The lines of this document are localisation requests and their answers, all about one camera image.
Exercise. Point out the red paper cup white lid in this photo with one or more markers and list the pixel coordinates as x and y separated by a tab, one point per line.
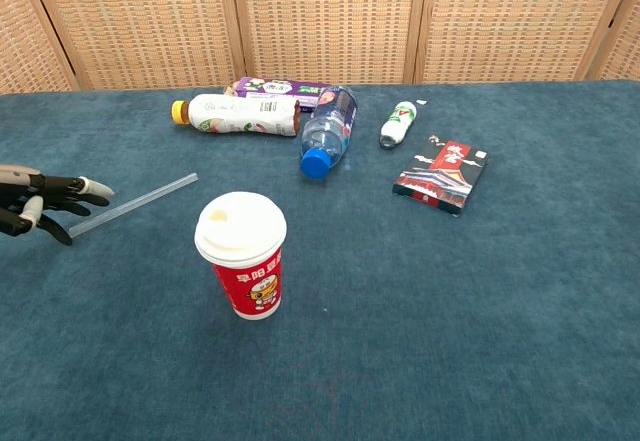
242	241

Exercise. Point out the white bottle yellow cap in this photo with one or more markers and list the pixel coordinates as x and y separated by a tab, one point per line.
235	113

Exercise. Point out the red black card box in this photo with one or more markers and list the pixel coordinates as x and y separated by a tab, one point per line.
442	176

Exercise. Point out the woven bamboo folding screen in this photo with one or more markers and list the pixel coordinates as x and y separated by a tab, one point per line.
325	16

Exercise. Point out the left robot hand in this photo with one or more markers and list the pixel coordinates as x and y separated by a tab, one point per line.
30	193

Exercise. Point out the purple milk carton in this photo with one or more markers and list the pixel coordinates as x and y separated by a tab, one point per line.
285	88

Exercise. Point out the blue carpet table mat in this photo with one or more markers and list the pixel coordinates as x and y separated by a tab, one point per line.
400	336

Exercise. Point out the translucent plastic straw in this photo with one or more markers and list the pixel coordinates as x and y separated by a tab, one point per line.
145	198

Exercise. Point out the small white bottle green label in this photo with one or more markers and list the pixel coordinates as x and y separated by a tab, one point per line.
397	123

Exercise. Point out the clear bottle blue cap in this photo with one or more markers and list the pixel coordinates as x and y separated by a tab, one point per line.
327	131

